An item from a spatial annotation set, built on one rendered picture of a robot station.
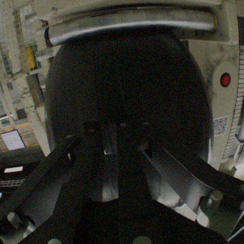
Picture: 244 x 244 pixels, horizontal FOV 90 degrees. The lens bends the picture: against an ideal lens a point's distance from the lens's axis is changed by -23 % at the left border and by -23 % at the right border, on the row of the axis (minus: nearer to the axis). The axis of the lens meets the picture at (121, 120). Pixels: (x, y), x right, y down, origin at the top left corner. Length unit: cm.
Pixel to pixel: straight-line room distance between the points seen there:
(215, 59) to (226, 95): 12
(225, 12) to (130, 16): 19
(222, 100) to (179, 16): 30
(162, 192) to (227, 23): 34
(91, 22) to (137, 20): 8
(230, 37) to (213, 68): 15
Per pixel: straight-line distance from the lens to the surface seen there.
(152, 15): 30
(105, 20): 29
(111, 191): 26
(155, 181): 25
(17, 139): 432
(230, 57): 50
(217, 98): 50
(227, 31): 34
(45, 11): 29
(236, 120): 62
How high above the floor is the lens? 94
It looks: 28 degrees up
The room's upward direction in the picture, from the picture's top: 171 degrees clockwise
